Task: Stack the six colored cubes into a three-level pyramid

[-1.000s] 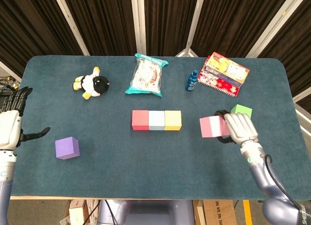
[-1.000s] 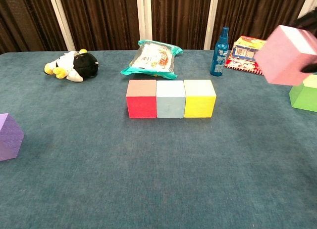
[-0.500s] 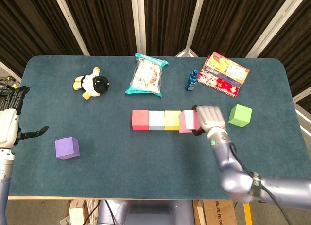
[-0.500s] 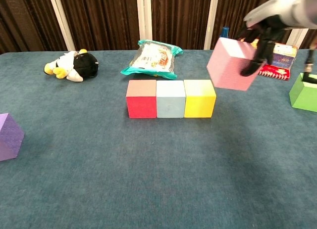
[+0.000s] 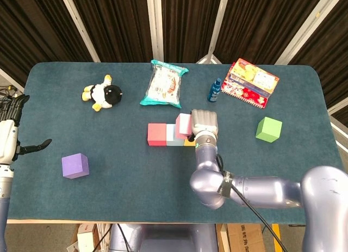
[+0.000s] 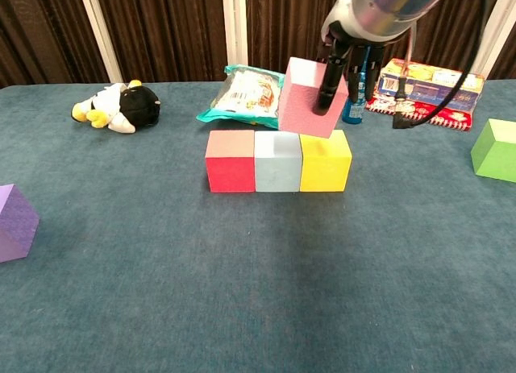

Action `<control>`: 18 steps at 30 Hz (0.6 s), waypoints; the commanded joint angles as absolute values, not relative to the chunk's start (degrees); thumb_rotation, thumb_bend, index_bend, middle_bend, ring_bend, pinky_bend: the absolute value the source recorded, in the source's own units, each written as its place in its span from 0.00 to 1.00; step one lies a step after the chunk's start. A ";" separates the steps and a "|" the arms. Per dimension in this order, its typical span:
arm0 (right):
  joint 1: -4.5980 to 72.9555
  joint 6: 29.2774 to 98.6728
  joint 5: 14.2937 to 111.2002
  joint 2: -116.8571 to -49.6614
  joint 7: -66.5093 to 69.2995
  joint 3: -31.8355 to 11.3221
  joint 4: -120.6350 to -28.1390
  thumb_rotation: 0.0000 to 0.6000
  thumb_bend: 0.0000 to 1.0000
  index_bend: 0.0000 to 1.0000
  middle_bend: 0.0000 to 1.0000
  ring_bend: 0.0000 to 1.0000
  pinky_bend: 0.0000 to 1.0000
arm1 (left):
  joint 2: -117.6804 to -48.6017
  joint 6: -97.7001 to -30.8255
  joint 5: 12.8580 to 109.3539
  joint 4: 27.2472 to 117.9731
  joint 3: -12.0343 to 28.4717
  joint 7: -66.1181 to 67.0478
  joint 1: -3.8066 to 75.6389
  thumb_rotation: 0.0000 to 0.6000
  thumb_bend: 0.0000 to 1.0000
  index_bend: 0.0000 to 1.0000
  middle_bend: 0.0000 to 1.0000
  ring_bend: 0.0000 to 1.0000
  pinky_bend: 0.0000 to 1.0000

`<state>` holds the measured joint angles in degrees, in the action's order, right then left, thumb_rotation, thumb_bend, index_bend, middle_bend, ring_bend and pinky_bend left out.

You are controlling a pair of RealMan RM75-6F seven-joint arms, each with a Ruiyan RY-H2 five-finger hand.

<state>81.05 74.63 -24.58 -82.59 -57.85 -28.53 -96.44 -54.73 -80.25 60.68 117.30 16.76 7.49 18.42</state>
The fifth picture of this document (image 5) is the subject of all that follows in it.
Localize grey-blue robot torso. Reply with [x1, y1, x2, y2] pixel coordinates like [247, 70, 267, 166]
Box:
[108, 223, 218, 252]

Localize purple foam cube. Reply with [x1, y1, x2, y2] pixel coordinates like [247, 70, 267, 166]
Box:
[61, 152, 90, 180]

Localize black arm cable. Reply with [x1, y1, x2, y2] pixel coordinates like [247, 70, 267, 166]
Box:
[215, 153, 288, 252]

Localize yellow blue carton box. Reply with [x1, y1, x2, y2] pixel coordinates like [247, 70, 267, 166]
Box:
[227, 58, 280, 96]

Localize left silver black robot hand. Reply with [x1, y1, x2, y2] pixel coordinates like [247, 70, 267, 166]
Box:
[0, 94, 52, 165]

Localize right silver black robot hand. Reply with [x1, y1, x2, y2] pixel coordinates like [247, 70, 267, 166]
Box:
[188, 109, 219, 143]

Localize green foam cube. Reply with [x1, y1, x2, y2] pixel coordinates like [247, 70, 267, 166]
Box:
[255, 116, 283, 143]

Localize pink foam cube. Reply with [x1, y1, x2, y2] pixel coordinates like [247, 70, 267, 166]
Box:
[175, 113, 193, 140]

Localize red foam cube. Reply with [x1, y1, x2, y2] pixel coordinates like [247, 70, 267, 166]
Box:
[147, 123, 167, 146]

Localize white brown cardboard box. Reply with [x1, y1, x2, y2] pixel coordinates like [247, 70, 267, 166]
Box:
[66, 223, 100, 252]

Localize black velcro cable strap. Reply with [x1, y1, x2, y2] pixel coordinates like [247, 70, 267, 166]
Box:
[217, 170, 235, 198]

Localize black yellow floor cables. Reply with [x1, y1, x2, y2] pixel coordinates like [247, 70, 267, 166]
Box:
[0, 84, 22, 100]

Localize light blue foam cube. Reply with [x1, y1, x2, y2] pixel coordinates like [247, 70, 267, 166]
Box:
[165, 124, 185, 147]

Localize white partition frame post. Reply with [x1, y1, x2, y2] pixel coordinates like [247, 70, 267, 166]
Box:
[195, 0, 232, 64]
[58, 0, 101, 63]
[327, 96, 348, 115]
[0, 68, 25, 93]
[146, 0, 164, 63]
[274, 0, 335, 65]

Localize blue spray bottle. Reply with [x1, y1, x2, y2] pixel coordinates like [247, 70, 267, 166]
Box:
[207, 78, 222, 102]

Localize dark brown curtain panel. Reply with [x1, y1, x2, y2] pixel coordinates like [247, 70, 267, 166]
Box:
[160, 0, 225, 63]
[289, 0, 348, 119]
[0, 0, 93, 84]
[214, 0, 327, 65]
[69, 0, 157, 63]

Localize teal clear snack bag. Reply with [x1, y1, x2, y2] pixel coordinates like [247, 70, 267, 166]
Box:
[139, 59, 189, 109]

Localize black white penguin plush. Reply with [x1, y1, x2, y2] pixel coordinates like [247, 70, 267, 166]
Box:
[81, 74, 123, 113]

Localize teal carpet table mat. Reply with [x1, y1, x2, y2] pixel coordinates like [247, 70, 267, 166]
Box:
[7, 61, 340, 225]

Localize red spiral notebook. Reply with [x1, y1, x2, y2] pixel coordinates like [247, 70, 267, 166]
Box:
[220, 80, 270, 110]

